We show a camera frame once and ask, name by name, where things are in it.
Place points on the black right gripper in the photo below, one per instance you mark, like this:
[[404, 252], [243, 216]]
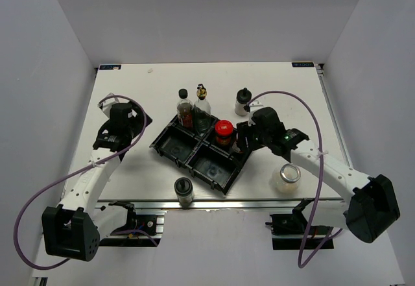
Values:
[[244, 130]]

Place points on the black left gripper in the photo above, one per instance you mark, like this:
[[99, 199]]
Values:
[[138, 119]]

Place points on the red-lid sauce jar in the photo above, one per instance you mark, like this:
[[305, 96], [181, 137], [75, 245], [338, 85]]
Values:
[[223, 132]]

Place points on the clear glass oil bottle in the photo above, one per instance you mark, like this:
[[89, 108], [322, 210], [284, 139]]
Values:
[[202, 111]]

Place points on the red-label black-cap bottle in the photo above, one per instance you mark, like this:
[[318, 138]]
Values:
[[185, 109]]

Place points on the black-cap pepper grinder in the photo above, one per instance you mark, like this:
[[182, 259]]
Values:
[[183, 188]]

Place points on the grey-lid spice jar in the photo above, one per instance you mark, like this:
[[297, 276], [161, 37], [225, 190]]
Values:
[[237, 149]]

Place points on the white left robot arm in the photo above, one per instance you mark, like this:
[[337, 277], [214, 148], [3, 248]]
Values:
[[75, 227]]

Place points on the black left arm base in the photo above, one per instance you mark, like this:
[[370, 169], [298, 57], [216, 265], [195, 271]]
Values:
[[136, 226]]

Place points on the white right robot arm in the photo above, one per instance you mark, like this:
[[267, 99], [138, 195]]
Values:
[[368, 204]]

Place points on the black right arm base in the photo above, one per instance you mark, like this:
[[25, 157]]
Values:
[[287, 226]]

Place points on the white shaker black cap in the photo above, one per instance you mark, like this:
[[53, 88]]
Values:
[[243, 97]]

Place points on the black four-compartment tray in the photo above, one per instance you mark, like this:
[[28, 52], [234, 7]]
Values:
[[217, 166]]

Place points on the blue left table sticker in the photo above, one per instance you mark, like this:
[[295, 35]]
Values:
[[109, 67]]

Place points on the blue table sticker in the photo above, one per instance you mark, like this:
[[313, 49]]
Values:
[[302, 64], [109, 67]]

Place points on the round clear glass jar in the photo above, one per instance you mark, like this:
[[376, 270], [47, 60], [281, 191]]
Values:
[[286, 179]]

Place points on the blue right table sticker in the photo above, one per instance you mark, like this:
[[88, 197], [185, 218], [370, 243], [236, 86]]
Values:
[[302, 64]]

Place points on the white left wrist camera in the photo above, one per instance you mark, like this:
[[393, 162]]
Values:
[[106, 104]]

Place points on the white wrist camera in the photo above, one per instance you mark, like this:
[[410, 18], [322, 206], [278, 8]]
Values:
[[106, 104], [253, 107]]

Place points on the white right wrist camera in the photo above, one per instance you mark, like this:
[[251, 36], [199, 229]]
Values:
[[253, 107]]

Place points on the aluminium front table rail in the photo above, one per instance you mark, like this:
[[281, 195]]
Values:
[[217, 204]]

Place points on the aluminium table rail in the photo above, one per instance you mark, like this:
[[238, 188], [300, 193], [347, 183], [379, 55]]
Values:
[[334, 118], [217, 204]]

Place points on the aluminium right table rail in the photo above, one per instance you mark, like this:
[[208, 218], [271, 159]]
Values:
[[334, 118]]

